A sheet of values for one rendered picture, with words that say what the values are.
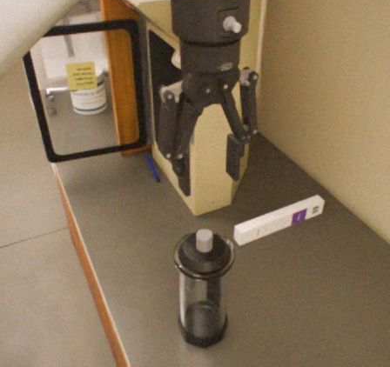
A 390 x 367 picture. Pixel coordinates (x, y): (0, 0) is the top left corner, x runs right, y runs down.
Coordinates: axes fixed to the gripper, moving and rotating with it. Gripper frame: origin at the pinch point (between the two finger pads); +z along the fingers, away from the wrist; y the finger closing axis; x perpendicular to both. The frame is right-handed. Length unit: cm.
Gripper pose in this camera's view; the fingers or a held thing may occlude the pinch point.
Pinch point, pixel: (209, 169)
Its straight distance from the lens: 63.0
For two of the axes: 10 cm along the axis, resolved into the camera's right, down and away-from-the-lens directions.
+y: 9.0, -2.7, 3.4
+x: -4.3, -5.4, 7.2
